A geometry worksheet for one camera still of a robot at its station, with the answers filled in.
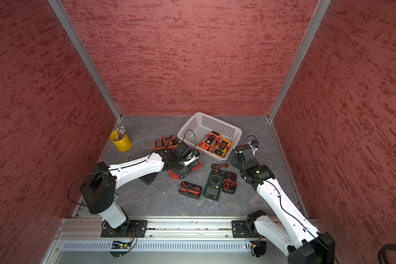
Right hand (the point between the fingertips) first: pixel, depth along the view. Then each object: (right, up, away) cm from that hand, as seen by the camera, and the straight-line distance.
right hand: (237, 160), depth 80 cm
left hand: (-29, -5, +7) cm, 30 cm away
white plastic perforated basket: (-21, +17, +33) cm, 43 cm away
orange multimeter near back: (-43, +7, +20) cm, 48 cm away
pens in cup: (-63, +14, +10) cm, 65 cm away
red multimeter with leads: (-26, -4, -3) cm, 26 cm away
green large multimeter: (-11, -14, +5) cm, 19 cm away
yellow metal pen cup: (-64, +6, +16) cm, 66 cm away
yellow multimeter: (-6, +3, +18) cm, 19 cm away
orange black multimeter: (-11, +7, +20) cm, 24 cm away
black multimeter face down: (-3, -13, +5) cm, 14 cm away
